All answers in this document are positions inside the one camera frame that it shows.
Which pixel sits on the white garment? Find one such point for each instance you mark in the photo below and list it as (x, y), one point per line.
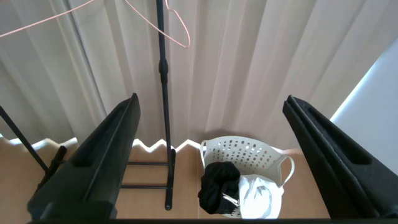
(258, 196)

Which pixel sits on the pink clothes hanger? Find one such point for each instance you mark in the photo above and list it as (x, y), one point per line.
(161, 31)
(46, 19)

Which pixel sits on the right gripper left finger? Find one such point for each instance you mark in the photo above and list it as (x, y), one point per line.
(93, 168)

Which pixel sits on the black clothes rack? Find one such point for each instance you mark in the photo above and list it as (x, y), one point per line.
(163, 93)

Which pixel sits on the black shorts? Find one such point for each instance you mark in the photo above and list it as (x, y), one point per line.
(216, 183)

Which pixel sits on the white laundry basket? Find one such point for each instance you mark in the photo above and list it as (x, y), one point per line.
(245, 154)

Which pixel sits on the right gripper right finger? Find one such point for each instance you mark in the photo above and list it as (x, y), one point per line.
(335, 174)

